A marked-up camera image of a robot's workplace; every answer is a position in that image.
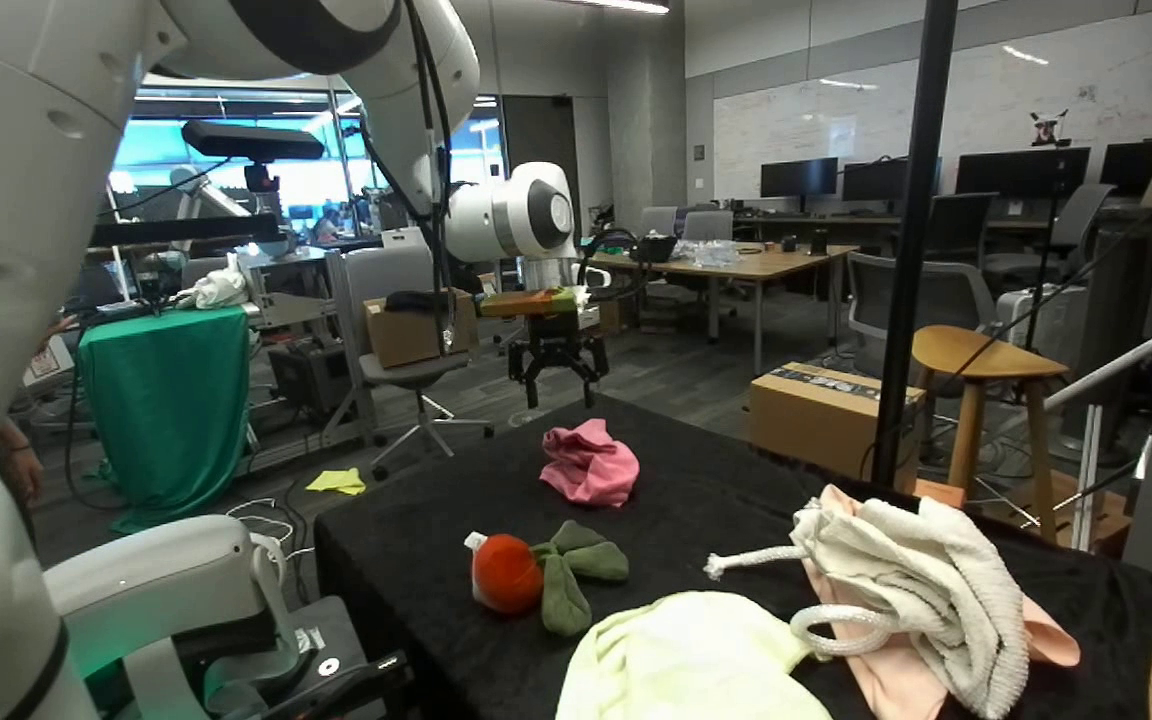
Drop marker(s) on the white crumpled bag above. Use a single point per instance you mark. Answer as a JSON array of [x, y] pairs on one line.
[[214, 288]]

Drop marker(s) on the pale peach cloth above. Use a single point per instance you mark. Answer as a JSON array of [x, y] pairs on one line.
[[1050, 641]]

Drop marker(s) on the pink cloth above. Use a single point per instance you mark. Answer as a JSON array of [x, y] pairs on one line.
[[588, 464]]

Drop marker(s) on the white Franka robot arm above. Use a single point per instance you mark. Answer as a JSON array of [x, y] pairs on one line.
[[18, 203]]

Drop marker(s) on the wooden stool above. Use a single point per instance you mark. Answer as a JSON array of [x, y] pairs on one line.
[[979, 355]]

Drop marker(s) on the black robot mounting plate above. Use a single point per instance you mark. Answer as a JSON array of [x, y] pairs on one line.
[[320, 661]]

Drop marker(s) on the black computer monitor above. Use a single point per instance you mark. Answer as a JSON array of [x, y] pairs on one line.
[[876, 180], [1022, 174], [1132, 167], [803, 179]]

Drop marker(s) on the grey mesh office chair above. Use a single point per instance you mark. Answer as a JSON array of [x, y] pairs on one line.
[[951, 292]]

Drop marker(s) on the long wooden desk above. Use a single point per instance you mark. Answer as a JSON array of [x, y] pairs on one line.
[[761, 264]]

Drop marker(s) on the cardboard box with black tape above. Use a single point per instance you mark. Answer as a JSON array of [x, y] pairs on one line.
[[816, 414]]

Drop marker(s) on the black stereo camera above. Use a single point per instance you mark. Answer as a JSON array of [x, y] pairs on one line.
[[254, 141]]

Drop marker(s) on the black vertical pole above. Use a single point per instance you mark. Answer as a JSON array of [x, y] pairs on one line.
[[921, 203]]

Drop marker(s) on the red plush with green leaves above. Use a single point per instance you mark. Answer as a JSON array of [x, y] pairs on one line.
[[506, 575]]

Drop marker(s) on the metal shelf cart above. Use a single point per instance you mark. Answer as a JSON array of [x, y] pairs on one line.
[[310, 362]]

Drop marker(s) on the green draped cloth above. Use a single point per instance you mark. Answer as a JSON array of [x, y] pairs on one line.
[[170, 402]]

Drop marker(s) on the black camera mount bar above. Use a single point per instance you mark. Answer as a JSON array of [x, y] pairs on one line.
[[177, 231]]

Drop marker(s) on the yellow rag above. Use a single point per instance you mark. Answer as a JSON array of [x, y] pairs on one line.
[[336, 483]]

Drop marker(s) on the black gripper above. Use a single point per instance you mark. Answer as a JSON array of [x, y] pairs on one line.
[[559, 340]]

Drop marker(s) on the plain cardboard box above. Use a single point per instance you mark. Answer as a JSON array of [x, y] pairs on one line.
[[409, 333]]

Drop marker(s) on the black table cloth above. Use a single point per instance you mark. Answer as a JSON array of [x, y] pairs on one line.
[[710, 505]]

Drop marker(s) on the aluminium pole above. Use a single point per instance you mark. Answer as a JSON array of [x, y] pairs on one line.
[[1117, 362]]

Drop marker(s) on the light green towel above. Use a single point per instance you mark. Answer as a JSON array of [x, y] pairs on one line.
[[699, 661]]

